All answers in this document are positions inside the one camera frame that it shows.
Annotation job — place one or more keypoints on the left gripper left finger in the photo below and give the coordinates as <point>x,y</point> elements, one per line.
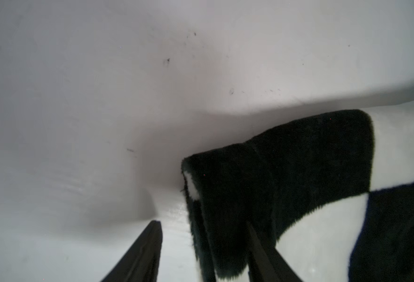
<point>141,262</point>

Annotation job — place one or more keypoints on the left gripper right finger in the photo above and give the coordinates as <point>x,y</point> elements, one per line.
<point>264,262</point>

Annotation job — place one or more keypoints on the black white checkered pillowcase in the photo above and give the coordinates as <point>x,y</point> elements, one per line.
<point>333,193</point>

